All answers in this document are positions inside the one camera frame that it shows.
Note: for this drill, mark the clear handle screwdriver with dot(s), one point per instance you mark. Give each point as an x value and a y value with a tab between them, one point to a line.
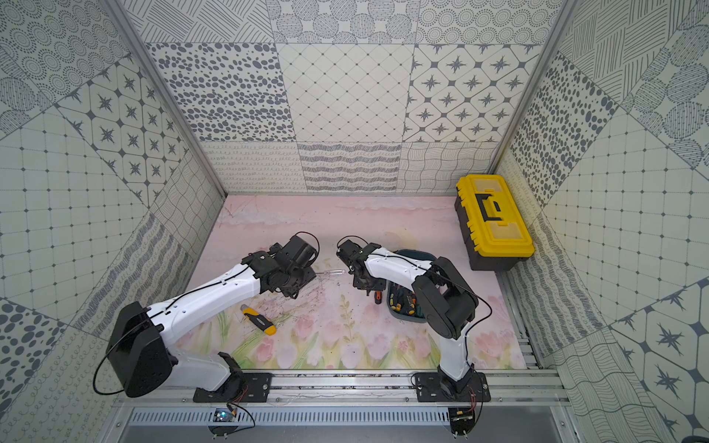
331	272

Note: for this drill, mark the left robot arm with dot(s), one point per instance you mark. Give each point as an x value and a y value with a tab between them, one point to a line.
141	348

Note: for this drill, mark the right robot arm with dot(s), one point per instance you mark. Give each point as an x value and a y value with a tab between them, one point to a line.
448	303

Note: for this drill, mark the yellow black toolbox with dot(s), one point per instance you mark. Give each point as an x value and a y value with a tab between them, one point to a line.
495	235

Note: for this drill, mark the black orange small screwdriver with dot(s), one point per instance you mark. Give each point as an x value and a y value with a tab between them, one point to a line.
410	306

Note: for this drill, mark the yellow black utility knife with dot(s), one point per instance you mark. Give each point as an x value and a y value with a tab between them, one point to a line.
259	320

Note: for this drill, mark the black yellow screwdriver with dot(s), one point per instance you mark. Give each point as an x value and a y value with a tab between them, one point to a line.
394	304

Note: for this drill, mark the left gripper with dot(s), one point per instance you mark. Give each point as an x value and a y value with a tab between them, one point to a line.
299	279

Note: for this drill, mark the aluminium mounting rail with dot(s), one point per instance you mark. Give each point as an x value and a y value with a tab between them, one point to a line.
349	388

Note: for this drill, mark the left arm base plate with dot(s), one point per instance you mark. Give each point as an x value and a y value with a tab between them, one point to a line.
239	387

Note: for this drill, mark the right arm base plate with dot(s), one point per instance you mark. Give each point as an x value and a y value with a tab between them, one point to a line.
438	387

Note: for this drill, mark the teal plastic storage box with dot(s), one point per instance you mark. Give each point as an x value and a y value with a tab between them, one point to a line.
402	292

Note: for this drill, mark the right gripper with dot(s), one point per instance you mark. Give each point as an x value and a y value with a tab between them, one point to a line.
379	285

